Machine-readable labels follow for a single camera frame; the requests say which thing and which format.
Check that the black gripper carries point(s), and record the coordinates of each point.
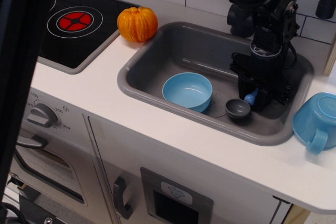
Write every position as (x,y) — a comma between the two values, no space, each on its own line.
(264,74)

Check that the grey spoon with blue handle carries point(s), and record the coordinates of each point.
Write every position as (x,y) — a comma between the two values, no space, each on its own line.
(240,108)

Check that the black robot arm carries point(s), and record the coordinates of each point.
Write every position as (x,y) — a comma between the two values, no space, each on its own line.
(272,23)

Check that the light blue plastic bowl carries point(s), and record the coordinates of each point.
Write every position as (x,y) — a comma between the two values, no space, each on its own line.
(189,90)

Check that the grey plastic sink basin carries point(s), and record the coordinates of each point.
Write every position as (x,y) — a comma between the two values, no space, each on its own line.
(183,47)

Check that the light blue plastic cup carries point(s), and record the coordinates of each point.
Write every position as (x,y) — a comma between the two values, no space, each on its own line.
(314,123)

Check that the orange plastic pumpkin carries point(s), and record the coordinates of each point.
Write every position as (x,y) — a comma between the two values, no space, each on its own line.
(137,24)

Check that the black toy stovetop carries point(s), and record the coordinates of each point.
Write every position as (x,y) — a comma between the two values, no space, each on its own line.
(77,31)

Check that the grey oven knob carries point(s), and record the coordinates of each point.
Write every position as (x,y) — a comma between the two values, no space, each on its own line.
(42,115)

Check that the grey cabinet door handle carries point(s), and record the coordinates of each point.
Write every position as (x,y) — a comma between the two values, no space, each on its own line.
(122,209)

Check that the grey oven door handle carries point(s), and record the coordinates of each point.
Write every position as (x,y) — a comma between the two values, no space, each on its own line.
(34,142)

